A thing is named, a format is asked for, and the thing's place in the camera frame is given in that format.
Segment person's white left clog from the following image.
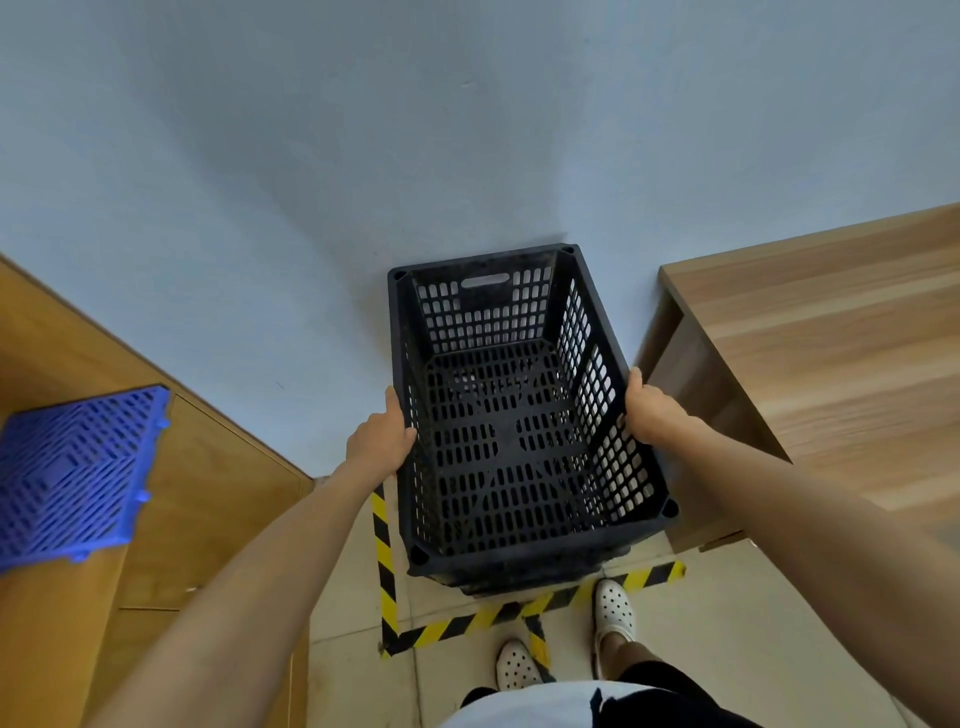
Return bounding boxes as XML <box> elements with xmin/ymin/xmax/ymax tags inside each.
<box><xmin>494</xmin><ymin>638</ymin><xmax>545</xmax><ymax>693</ymax></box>

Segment light wooden office desk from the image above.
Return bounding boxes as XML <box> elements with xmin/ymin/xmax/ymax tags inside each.
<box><xmin>635</xmin><ymin>202</ymin><xmax>960</xmax><ymax>556</ymax></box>

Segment person's black shorts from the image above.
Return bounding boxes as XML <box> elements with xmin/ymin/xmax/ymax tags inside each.
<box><xmin>458</xmin><ymin>658</ymin><xmax>760</xmax><ymax>728</ymax></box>

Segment person's white clog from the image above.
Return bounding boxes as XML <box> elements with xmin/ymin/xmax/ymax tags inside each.
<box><xmin>494</xmin><ymin>638</ymin><xmax>545</xmax><ymax>693</ymax></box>
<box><xmin>593</xmin><ymin>578</ymin><xmax>637</xmax><ymax>661</ymax></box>

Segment person's left forearm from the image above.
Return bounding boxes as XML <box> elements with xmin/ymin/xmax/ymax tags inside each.
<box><xmin>86</xmin><ymin>453</ymin><xmax>399</xmax><ymax>728</ymax></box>

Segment person's right hand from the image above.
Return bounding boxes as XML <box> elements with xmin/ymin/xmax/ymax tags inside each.
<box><xmin>623</xmin><ymin>367</ymin><xmax>703</xmax><ymax>448</ymax></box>

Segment wooden wall cabinet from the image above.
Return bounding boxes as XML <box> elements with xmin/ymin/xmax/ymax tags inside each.
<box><xmin>0</xmin><ymin>254</ymin><xmax>316</xmax><ymax>728</ymax></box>

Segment person's right forearm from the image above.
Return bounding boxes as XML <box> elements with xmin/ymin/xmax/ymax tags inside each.
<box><xmin>663</xmin><ymin>416</ymin><xmax>960</xmax><ymax>676</ymax></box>

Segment blue plastic grid mat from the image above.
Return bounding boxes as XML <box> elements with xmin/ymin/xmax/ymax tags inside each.
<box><xmin>0</xmin><ymin>384</ymin><xmax>173</xmax><ymax>574</ymax></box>

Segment person's left hand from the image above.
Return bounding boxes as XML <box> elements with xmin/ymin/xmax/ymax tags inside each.
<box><xmin>344</xmin><ymin>386</ymin><xmax>419</xmax><ymax>481</ymax></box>

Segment black plastic crate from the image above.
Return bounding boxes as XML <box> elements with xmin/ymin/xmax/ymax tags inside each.
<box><xmin>386</xmin><ymin>243</ymin><xmax>681</xmax><ymax>579</ymax></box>
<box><xmin>449</xmin><ymin>551</ymin><xmax>635</xmax><ymax>599</ymax></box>

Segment person's white right clog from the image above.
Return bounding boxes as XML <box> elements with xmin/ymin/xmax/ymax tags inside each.
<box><xmin>593</xmin><ymin>578</ymin><xmax>637</xmax><ymax>661</ymax></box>

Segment person's right leg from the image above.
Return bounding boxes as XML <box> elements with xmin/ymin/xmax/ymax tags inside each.
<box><xmin>597</xmin><ymin>629</ymin><xmax>654</xmax><ymax>676</ymax></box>

